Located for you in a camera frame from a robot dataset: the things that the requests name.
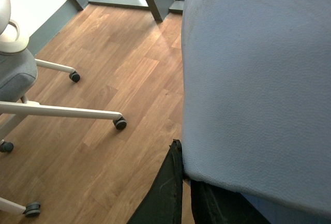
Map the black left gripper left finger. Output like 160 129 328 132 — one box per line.
127 139 183 223

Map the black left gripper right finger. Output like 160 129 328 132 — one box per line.
191 180 269 223

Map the light blue slipper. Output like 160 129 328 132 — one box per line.
182 0 330 223

